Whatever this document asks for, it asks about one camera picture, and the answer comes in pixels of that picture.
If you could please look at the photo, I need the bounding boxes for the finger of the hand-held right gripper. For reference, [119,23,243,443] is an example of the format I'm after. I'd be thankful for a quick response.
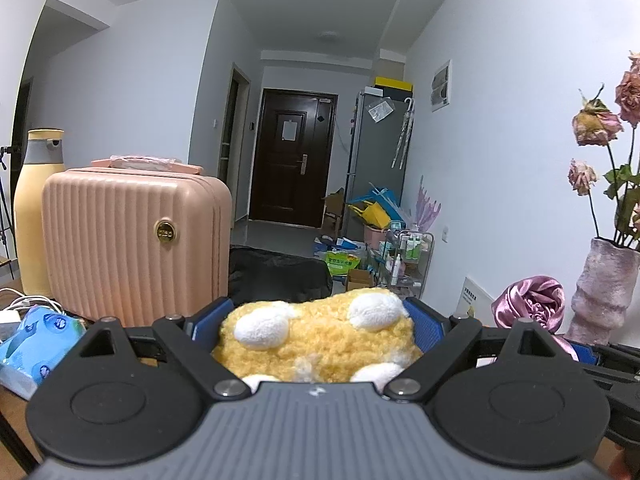
[567,340,640,397]

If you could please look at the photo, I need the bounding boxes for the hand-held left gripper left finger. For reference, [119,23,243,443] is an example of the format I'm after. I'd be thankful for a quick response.
[75,297,253,403]

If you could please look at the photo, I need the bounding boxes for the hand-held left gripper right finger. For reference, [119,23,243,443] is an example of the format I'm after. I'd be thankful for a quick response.
[381,296,583,405]

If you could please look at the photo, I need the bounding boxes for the pink satin scrunchie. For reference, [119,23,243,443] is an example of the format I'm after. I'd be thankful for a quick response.
[491,275,581,361]

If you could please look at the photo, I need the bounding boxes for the yellow plush toy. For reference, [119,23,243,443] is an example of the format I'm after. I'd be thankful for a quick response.
[212,291,423,393]

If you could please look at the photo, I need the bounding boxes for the white flat panel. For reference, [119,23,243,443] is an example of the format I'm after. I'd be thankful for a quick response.
[462,276,496,319]

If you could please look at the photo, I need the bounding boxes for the pink textured vase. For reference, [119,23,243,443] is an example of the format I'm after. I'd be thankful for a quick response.
[564,237,640,347]

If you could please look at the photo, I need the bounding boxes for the metal trolley cart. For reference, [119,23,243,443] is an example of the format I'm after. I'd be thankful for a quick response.
[376,228,435,302]

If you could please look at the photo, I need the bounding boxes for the small cardboard box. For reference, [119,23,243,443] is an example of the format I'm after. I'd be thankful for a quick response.
[344,268,376,294]

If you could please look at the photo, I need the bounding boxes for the black bag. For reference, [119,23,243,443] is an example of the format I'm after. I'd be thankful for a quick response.
[228,245,334,307]

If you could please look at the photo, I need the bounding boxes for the pink bucket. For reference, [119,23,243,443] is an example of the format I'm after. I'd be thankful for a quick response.
[363,223,389,252]

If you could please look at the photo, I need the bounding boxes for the green printed bag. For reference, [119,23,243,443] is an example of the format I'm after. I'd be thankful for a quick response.
[325,251,361,276]

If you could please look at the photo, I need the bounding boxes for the pink ribbed suitcase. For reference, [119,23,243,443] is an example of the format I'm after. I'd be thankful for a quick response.
[41,156,234,328]

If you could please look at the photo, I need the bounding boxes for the blue and yellow bags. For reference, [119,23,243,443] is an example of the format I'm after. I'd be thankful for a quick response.
[347,184,404,229]

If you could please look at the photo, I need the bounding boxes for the brown cardboard box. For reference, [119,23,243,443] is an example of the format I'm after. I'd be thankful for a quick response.
[321,188,346,242]

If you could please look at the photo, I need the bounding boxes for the large blue tissue pack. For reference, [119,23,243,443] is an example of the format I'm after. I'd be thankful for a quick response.
[0,305,89,401]

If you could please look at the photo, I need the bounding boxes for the dark brown entrance door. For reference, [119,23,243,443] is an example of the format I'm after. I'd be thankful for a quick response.
[248,88,339,229]

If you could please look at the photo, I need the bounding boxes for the grey refrigerator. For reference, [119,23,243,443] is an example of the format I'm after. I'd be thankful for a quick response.
[342,90,414,233]

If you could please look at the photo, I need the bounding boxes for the white charger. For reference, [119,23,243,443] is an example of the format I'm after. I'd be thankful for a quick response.
[0,310,22,342]

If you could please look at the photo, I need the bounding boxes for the white folded umbrella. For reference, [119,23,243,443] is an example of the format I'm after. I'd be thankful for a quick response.
[391,97,416,171]

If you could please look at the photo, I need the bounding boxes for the yellow thermos bottle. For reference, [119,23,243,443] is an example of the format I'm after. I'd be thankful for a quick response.
[13,128,66,298]

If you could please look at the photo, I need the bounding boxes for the clear plastic pouch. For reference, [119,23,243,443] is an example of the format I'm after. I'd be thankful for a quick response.
[368,99,396,122]

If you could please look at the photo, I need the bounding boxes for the bunch of dried pink roses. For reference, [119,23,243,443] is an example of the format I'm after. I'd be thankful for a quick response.
[568,51,640,252]

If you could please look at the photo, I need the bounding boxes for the black tripod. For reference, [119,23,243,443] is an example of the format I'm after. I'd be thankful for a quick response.
[0,145,19,281]

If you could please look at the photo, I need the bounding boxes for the purple wall sticker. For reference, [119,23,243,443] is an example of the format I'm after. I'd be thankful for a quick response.
[414,176,442,234]

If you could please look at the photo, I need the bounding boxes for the white cable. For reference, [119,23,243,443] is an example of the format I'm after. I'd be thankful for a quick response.
[7,294,65,319]

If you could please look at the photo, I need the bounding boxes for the grey interior door frame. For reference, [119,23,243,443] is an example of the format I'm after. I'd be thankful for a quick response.
[217,62,251,221]

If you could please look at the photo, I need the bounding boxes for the white wall panel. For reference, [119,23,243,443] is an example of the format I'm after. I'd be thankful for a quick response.
[430,59,454,111]

